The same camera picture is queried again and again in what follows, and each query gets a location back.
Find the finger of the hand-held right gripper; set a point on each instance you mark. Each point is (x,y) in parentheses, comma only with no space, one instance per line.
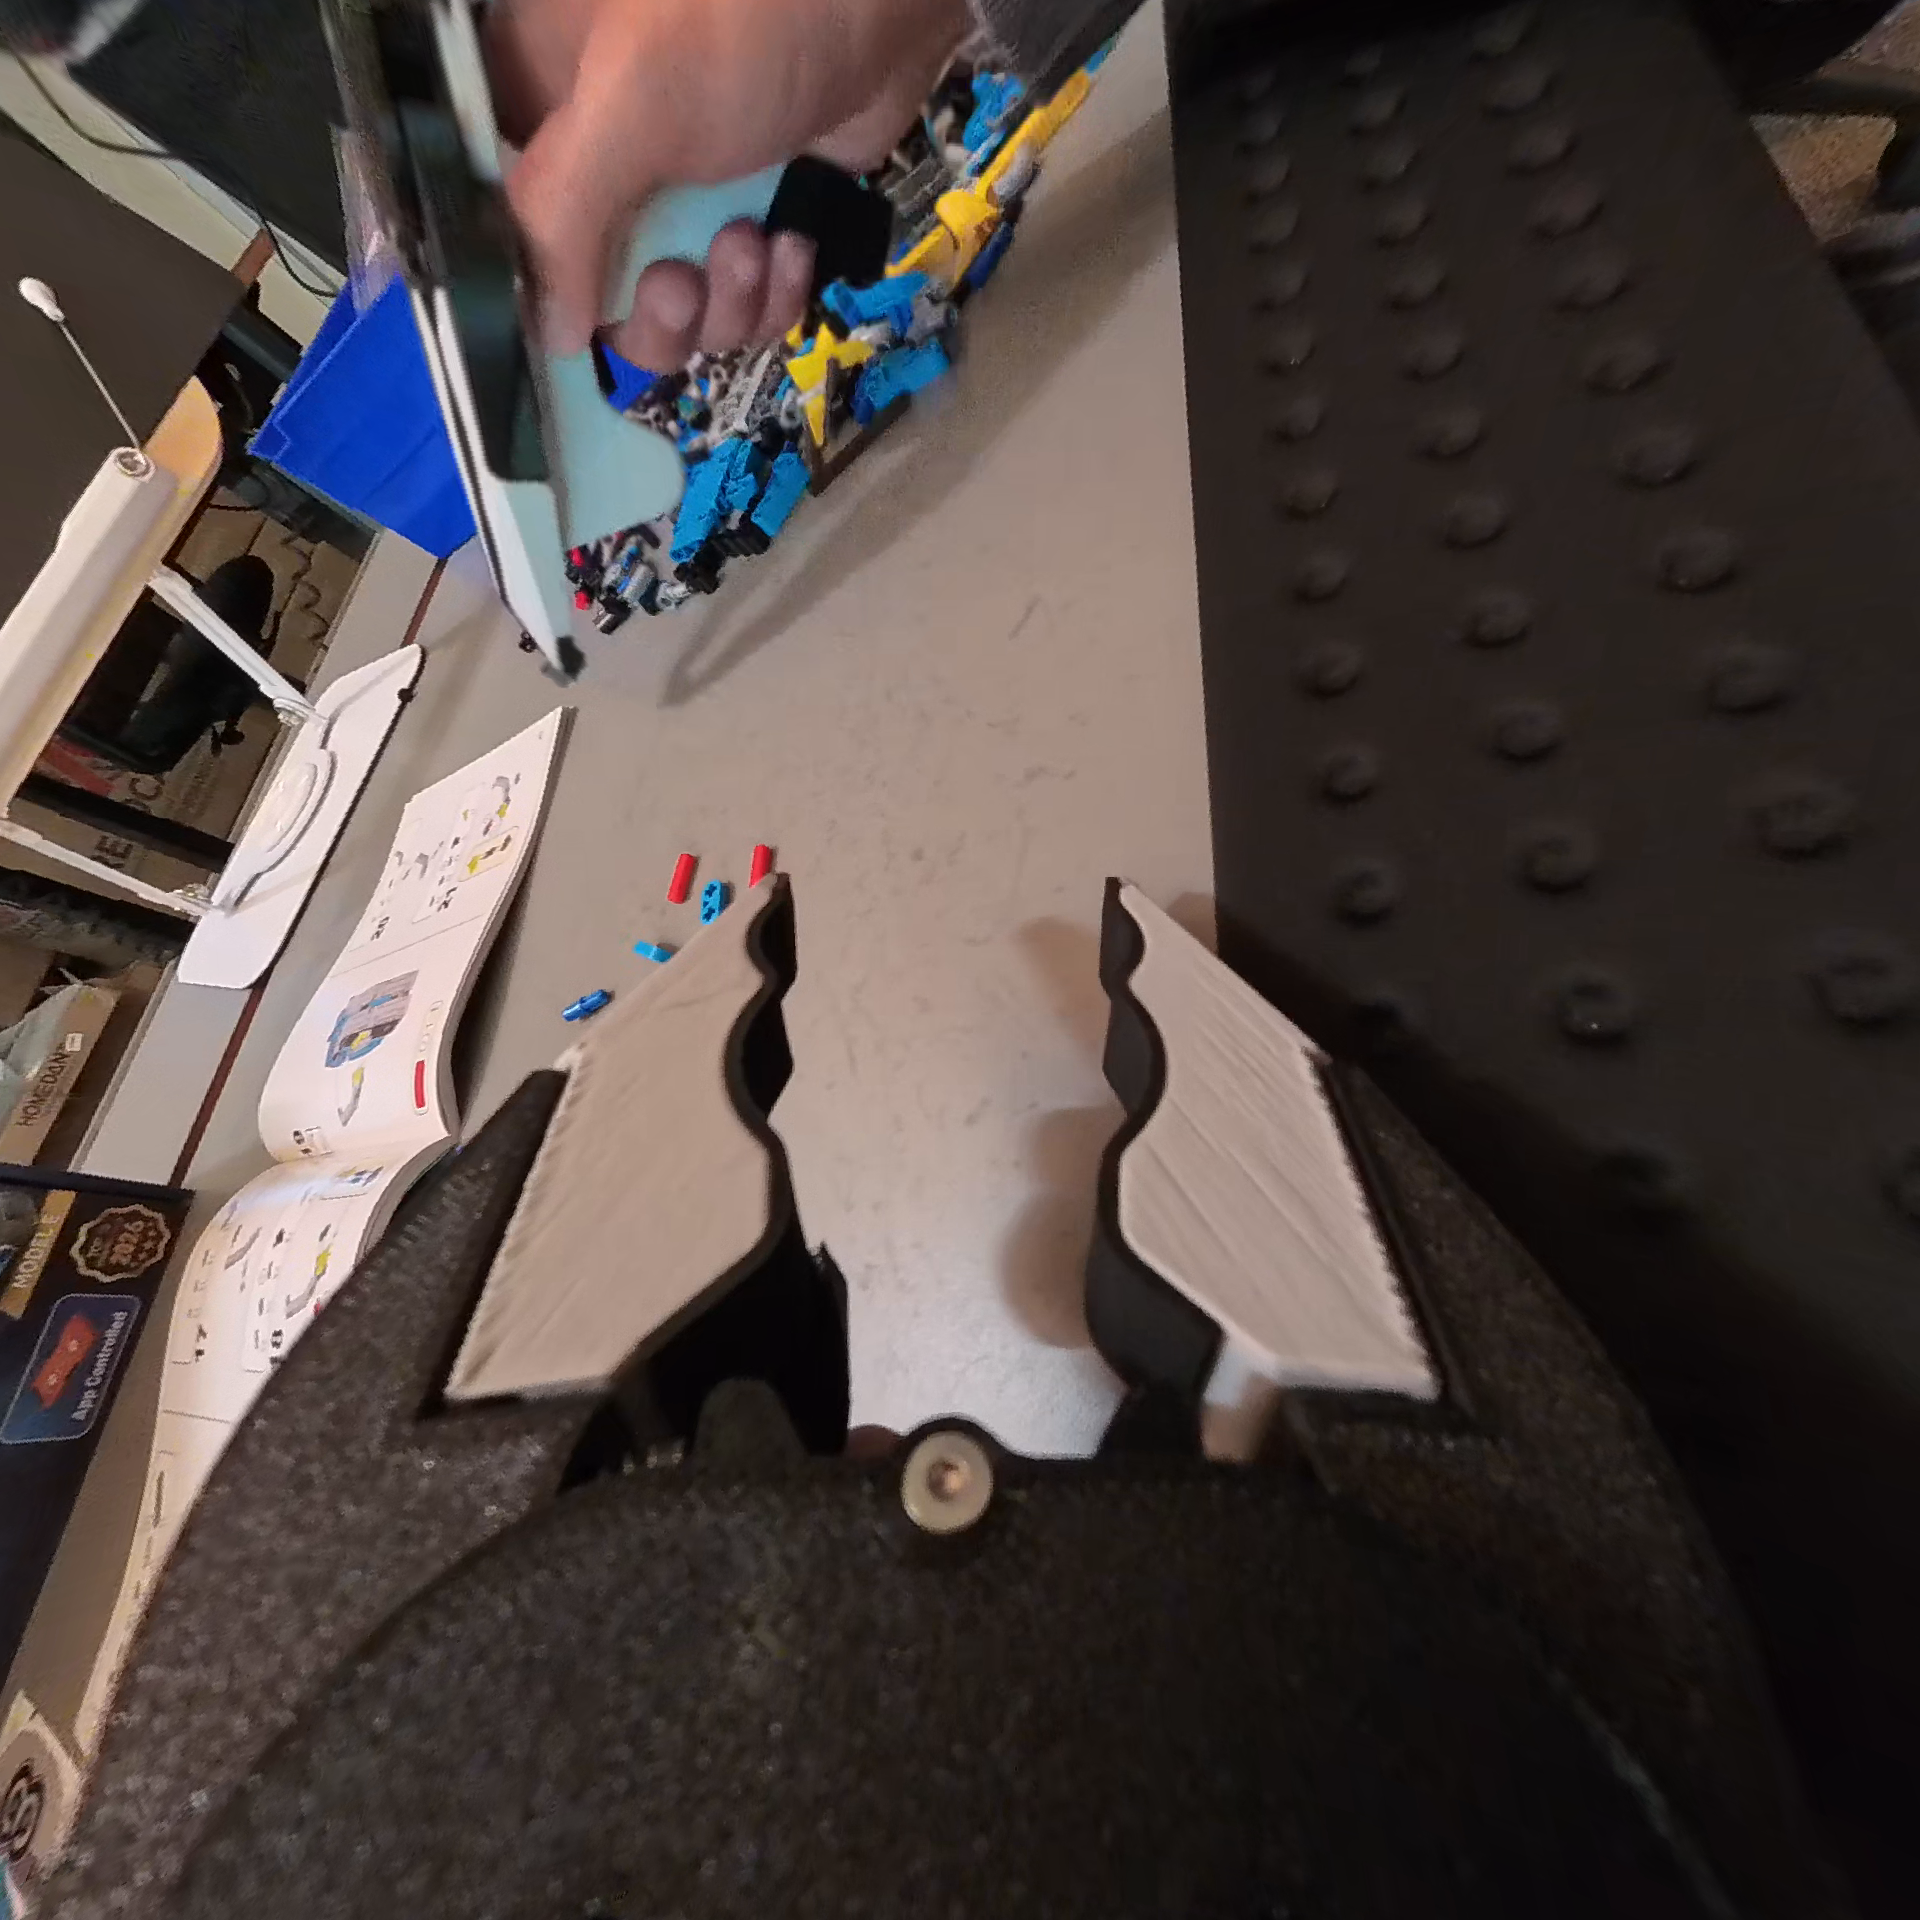
(534,556)
(459,404)

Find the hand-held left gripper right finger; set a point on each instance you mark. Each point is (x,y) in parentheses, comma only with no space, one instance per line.
(1276,1201)

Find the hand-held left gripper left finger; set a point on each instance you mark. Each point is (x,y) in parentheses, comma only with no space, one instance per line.
(615,1201)

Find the pile of toy bricks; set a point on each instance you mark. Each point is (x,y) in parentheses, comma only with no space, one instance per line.
(885,345)

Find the person's right hand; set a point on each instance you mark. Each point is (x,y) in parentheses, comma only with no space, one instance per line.
(675,120)

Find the blue plastic bin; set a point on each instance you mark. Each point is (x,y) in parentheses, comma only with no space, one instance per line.
(375,422)

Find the white instruction booklet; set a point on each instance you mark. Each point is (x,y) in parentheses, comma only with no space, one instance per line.
(435,930)

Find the dark partition panel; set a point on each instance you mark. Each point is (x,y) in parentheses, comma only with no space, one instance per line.
(91,329)

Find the dark blue toy set box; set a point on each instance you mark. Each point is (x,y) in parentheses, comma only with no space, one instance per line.
(76,1350)

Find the brown cardboard box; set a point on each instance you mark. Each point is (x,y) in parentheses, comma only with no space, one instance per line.
(61,1066)

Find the black dimpled pad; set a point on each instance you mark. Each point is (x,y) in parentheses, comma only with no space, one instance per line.
(1575,674)

